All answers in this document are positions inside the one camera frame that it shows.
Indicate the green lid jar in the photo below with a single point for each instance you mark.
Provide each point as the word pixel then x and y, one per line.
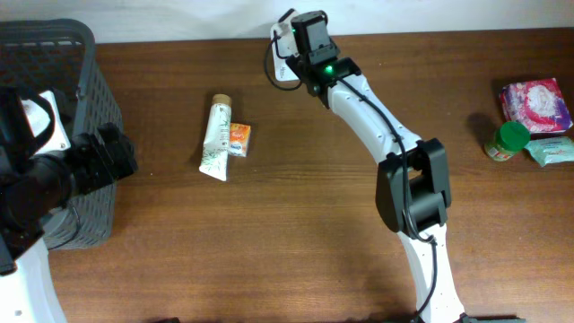
pixel 508 140

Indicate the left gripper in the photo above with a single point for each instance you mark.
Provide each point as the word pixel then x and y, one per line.
pixel 103 166

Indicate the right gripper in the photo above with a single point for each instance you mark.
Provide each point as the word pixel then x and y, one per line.
pixel 336 51

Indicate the dark grey plastic basket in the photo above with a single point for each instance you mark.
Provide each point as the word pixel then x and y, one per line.
pixel 61 55

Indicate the white bamboo print tube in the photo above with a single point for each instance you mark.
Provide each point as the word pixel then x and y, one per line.
pixel 217 138

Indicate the orange tissue packet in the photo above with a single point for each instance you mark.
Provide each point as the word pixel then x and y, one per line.
pixel 239 139

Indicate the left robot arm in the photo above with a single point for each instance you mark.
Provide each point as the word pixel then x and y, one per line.
pixel 42 169

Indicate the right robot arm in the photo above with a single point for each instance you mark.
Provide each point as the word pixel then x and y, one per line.
pixel 412 190

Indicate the red purple snack bag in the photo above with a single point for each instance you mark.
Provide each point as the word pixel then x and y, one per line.
pixel 538 105

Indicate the mint toilet tissue pack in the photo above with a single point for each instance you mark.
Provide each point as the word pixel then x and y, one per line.
pixel 551 150

